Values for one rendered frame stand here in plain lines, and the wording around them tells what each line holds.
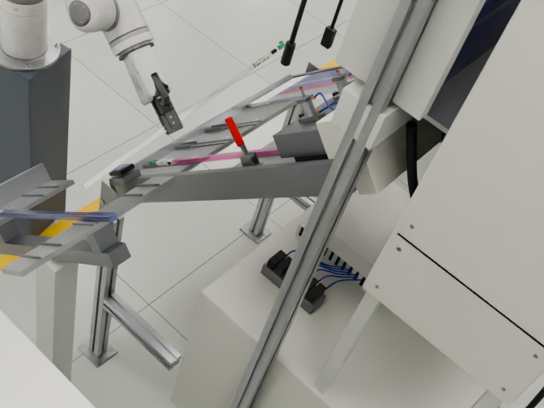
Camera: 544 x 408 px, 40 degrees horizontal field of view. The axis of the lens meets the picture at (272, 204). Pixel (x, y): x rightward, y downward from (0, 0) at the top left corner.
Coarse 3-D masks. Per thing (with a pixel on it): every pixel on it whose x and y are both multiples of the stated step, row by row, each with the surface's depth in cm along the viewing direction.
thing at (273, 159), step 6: (270, 144) 156; (258, 156) 150; (264, 156) 148; (270, 156) 147; (276, 156) 146; (240, 162) 152; (264, 162) 145; (270, 162) 143; (276, 162) 142; (282, 162) 140; (288, 162) 139
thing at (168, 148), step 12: (276, 84) 211; (252, 96) 205; (228, 108) 200; (240, 108) 202; (216, 120) 196; (192, 132) 190; (204, 132) 193; (168, 144) 185; (180, 144) 187; (156, 156) 182
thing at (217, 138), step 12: (252, 108) 200; (264, 108) 194; (276, 108) 188; (288, 108) 188; (240, 120) 191; (252, 120) 186; (264, 120) 182; (216, 132) 188; (228, 132) 183; (240, 132) 178; (192, 144) 185; (204, 144) 180; (216, 144) 175; (228, 144) 173; (168, 156) 182; (180, 156) 177; (144, 168) 179; (156, 168) 175; (168, 168) 170; (180, 168) 166; (192, 168) 166
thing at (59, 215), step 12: (0, 216) 154; (12, 216) 150; (24, 216) 146; (36, 216) 142; (48, 216) 139; (60, 216) 135; (72, 216) 132; (84, 216) 129; (96, 216) 126; (108, 216) 123
